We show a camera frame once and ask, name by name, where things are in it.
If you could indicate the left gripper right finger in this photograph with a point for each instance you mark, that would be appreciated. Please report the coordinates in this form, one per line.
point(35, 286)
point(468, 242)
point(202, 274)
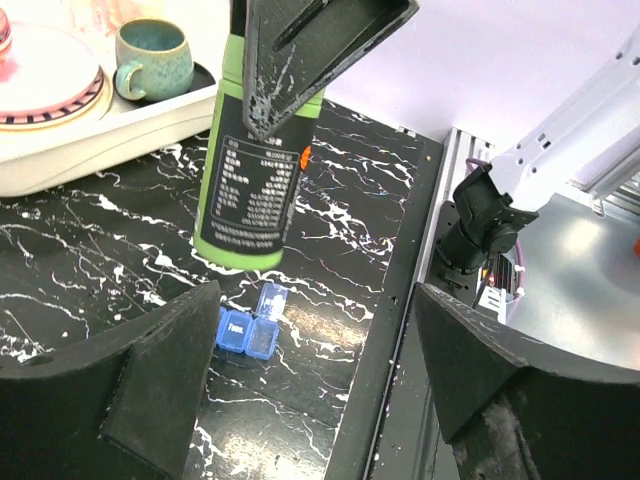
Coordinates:
point(514, 407)

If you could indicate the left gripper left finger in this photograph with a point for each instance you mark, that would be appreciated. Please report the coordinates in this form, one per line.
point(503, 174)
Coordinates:
point(119, 405)

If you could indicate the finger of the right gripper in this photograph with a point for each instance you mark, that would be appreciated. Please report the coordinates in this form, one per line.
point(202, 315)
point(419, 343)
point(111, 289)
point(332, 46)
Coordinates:
point(293, 49)

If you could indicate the green pill bottle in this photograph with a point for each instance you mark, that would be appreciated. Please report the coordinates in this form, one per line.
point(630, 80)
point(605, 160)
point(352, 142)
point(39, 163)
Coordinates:
point(249, 187)

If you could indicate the blue pill organizer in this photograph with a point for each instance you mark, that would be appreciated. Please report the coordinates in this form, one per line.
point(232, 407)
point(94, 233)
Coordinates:
point(256, 333)

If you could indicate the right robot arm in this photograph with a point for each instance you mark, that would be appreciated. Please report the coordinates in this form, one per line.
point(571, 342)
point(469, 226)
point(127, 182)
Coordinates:
point(496, 201)

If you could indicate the black saucer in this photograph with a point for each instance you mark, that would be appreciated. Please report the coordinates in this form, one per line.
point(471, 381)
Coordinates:
point(202, 78)

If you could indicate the teal ceramic mug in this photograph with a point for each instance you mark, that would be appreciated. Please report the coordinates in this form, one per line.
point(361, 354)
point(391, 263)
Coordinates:
point(153, 60)

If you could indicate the black marble mat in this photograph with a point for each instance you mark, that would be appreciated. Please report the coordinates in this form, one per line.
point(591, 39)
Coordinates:
point(86, 257)

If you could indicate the white serving tray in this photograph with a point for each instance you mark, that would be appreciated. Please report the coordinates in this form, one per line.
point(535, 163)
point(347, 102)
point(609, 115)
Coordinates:
point(34, 160)

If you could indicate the cream striped plate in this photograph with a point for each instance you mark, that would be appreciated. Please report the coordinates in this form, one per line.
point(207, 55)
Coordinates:
point(93, 104)

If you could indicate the patterned small bowl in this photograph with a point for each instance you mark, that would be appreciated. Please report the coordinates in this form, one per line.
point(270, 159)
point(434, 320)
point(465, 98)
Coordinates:
point(5, 34)

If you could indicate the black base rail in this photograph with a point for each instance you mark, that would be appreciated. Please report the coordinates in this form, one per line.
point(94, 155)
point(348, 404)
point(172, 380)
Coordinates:
point(357, 433)

